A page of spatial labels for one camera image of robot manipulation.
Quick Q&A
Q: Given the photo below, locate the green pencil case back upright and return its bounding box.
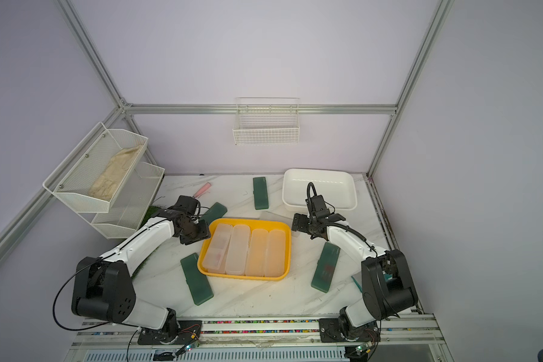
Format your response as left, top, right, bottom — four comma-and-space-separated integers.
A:
253, 176, 269, 210

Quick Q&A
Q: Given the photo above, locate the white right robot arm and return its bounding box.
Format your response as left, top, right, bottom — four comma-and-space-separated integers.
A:
293, 182, 419, 342

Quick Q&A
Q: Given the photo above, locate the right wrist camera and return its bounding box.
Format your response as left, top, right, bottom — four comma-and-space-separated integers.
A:
291, 214, 309, 234

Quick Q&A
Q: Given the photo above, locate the white wire wall basket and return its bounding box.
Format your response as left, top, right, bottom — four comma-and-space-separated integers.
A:
232, 97, 300, 146

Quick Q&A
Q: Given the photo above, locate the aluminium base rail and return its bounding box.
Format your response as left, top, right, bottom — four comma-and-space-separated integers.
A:
65, 314, 453, 361

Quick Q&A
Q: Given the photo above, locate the green artificial grass mat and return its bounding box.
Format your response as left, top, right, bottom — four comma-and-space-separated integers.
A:
131, 205, 162, 279

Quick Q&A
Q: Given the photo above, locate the white plastic storage box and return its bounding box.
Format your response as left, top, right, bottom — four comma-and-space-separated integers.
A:
282, 168, 357, 212

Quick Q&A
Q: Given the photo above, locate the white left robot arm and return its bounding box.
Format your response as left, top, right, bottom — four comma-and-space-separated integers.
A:
71, 196, 211, 344

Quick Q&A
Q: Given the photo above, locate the clear pencil case pink pen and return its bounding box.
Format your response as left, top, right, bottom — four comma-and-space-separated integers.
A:
202, 223, 233, 274

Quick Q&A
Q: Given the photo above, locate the yellow plastic tray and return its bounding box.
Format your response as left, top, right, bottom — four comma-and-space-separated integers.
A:
197, 218, 291, 281

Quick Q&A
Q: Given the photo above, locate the beige cloth in shelf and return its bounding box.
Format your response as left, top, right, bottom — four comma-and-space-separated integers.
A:
88, 145, 142, 202

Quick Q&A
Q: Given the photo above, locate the purple pink garden trowel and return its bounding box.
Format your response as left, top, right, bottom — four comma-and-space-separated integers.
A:
193, 182, 211, 198

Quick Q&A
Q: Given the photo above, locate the green pencil case front right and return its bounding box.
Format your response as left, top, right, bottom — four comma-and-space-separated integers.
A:
311, 242, 340, 293

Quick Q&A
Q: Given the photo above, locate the white mesh two-tier shelf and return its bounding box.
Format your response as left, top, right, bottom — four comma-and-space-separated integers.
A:
43, 123, 164, 239

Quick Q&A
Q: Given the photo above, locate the green pencil case back angled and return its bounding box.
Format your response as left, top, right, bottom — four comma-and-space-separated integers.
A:
199, 202, 228, 226

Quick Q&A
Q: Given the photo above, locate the green pencil case front left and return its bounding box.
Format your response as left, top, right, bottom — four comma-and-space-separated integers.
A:
180, 253, 214, 306

